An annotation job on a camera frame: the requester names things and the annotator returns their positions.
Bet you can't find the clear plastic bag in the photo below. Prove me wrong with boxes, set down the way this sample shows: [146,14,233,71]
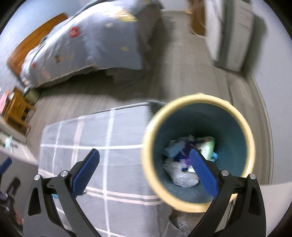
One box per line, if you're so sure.
[163,159,199,188]

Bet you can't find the blue wet wipes pack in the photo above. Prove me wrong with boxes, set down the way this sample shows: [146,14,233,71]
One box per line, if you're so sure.
[163,135,195,162]

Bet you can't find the yellow rimmed teal trash bin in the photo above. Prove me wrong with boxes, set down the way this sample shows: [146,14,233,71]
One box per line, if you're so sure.
[142,93,255,213]

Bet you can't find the grey checked floor mat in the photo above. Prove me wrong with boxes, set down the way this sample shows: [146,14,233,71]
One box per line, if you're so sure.
[39,101,183,236]

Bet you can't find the wooden bedside stool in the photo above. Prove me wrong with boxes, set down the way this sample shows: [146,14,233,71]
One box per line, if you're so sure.
[4,86,36,136]

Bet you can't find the small green waste bin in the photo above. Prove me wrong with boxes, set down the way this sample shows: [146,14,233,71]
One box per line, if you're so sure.
[23,87,41,105]

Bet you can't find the pink box on stool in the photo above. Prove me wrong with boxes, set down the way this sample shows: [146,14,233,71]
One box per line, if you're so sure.
[0,91,9,114]

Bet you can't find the wooden bed headboard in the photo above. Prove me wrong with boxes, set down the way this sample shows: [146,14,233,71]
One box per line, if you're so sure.
[6,13,68,77]

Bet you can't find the blue cartoon duvet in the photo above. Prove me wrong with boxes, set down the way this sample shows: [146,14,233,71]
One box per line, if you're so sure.
[20,1,162,88]

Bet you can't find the wooden tv cabinet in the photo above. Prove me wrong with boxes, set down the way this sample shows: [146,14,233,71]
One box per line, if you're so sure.
[187,0,205,38]

